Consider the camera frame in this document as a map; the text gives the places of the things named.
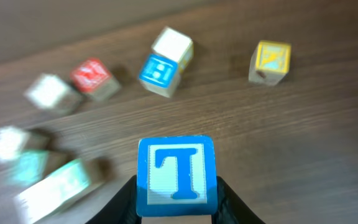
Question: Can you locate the white block red trim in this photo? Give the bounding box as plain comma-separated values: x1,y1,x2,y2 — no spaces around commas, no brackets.
136,135,218,217

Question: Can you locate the green N letter block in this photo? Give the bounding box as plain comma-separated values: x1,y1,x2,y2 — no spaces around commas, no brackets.
9,149,68,187

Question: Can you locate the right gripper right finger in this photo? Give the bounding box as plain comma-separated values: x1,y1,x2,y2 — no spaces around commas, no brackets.
211,176,265,224

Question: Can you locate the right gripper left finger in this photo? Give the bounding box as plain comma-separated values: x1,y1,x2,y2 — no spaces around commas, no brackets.
86,175,142,224

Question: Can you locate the green V letter block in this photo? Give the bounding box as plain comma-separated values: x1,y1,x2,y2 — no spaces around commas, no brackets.
14,159,104,224

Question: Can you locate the white block yellow side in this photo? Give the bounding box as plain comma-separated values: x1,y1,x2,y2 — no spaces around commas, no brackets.
152,27,194,73

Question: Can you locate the yellow top block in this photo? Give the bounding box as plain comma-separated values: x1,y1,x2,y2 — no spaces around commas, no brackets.
249,40,291,86

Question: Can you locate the white block red edge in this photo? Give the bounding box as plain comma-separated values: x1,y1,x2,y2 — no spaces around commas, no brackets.
24,73,83,116

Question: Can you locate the white block red side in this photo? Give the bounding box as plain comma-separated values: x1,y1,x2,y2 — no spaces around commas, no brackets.
0,126,50,164

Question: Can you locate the red M letter block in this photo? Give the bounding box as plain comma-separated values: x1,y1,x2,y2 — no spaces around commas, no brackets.
70,58,121,101

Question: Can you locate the blue top block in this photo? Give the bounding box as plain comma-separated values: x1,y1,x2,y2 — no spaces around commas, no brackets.
139,54,181,98

